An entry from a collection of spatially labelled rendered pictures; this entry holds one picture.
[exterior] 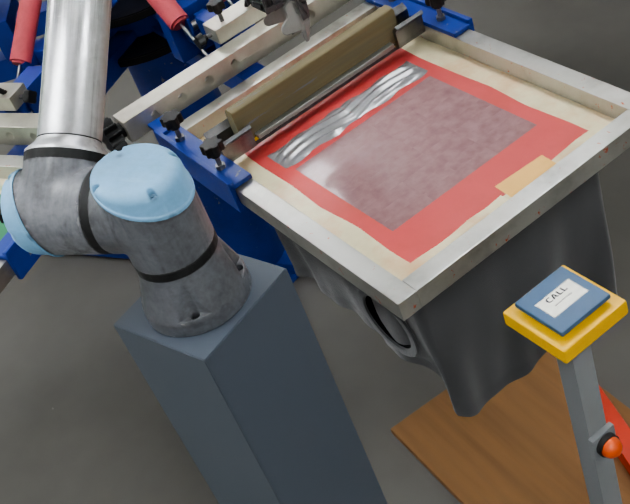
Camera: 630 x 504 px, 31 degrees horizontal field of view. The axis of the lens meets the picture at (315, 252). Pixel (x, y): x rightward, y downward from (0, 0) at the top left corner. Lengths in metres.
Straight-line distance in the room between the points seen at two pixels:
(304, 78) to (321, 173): 0.22
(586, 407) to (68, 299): 2.22
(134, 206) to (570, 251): 1.00
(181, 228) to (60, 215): 0.16
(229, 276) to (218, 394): 0.16
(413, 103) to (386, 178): 0.22
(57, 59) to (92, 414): 1.89
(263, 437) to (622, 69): 2.50
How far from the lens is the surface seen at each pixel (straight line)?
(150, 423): 3.17
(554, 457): 2.70
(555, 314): 1.67
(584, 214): 2.09
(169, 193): 1.38
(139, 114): 2.31
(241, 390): 1.52
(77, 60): 1.52
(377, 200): 1.97
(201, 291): 1.45
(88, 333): 3.55
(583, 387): 1.80
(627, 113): 1.97
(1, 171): 2.48
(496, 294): 2.01
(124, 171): 1.41
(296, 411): 1.63
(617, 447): 1.89
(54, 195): 1.46
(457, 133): 2.07
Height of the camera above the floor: 2.16
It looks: 39 degrees down
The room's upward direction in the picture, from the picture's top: 22 degrees counter-clockwise
